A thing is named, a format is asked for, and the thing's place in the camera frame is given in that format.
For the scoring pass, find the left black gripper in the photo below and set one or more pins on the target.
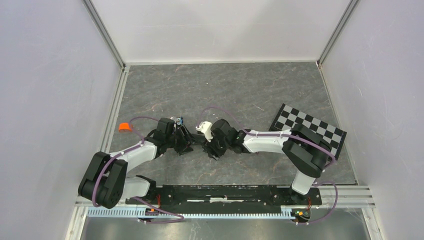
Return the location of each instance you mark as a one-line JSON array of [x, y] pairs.
[[186, 140]]

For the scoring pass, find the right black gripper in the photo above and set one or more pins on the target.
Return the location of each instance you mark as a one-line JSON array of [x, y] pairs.
[[208, 147]]

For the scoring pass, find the black remote control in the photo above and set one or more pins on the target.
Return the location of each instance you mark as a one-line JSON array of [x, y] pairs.
[[198, 139]]

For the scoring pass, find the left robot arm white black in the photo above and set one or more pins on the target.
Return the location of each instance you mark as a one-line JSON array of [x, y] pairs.
[[105, 182]]

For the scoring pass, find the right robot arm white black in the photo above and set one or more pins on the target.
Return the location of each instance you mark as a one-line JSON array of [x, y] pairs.
[[307, 150]]

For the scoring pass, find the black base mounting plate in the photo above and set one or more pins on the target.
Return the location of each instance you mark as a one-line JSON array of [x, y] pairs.
[[229, 199]]

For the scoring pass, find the orange tape roll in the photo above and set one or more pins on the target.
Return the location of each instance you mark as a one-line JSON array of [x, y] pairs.
[[125, 127]]

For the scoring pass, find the black white checkerboard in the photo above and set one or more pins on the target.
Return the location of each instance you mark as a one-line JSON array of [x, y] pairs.
[[288, 116]]

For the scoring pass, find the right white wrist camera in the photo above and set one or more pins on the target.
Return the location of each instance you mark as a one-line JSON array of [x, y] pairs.
[[205, 128]]

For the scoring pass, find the grey slotted cable duct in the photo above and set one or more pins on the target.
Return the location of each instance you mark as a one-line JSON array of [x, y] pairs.
[[146, 213]]

